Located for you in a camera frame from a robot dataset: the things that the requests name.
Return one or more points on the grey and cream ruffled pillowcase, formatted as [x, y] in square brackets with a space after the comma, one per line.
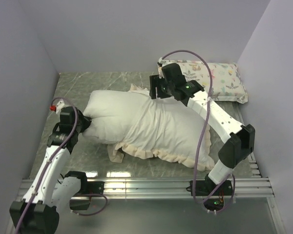
[169, 130]

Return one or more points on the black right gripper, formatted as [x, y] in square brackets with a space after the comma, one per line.
[155, 82]

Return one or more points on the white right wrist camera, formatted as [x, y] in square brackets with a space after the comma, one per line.
[160, 64]

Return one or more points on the right base electronics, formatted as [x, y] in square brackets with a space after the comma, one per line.
[216, 205]

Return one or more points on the black left base box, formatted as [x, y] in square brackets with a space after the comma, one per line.
[79, 203]

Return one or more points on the aluminium mounting rail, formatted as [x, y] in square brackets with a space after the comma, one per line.
[142, 178]

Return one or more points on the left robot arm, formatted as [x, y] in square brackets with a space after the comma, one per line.
[38, 212]

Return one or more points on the white pillow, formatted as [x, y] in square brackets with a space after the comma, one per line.
[112, 114]

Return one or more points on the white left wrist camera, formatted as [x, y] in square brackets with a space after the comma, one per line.
[56, 108]

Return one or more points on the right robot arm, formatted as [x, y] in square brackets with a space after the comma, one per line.
[238, 139]

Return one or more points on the animal print pillow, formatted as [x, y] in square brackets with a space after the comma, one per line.
[226, 82]

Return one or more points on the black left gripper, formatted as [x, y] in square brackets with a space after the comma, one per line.
[87, 121]

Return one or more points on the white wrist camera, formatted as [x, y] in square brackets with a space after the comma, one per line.
[160, 64]
[56, 108]

